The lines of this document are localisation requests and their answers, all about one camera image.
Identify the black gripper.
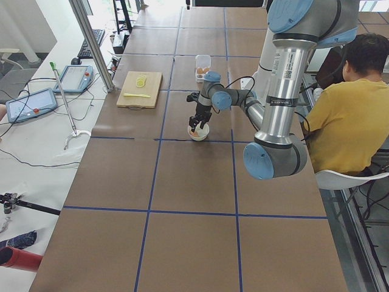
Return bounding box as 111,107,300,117
189,103,212,132

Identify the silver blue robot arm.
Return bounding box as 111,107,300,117
187,1,359,179

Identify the clear plastic egg box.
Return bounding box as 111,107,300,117
194,54,212,83

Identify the white bowl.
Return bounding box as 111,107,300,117
187,124,210,141

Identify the bamboo cutting board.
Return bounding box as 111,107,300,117
116,71,162,109

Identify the yellow plastic knife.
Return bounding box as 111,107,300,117
123,93,151,98

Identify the far teach pendant tablet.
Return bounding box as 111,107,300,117
60,65,94,95

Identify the teach pendant tablet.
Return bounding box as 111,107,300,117
5,88,58,123
60,65,94,95

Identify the black keyboard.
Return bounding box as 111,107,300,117
77,29,105,59

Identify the black computer mouse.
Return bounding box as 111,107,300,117
71,58,82,65

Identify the white chair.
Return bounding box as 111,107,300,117
315,170,388,190

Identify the person in yellow shirt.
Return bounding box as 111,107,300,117
302,33,388,176

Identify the metal grabber stick green tip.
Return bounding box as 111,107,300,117
49,61,91,150

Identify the near teach pendant tablet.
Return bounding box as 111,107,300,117
5,88,58,123

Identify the black tripod clamp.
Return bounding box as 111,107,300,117
0,193,61,215

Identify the blue patterned cloth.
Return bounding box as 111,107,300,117
1,231,37,249

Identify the red cylinder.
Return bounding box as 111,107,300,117
1,246,43,273

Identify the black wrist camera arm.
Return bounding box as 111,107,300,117
186,92,199,103

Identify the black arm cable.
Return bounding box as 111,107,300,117
225,75,256,92

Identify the aluminium frame post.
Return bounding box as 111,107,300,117
69,0,115,92

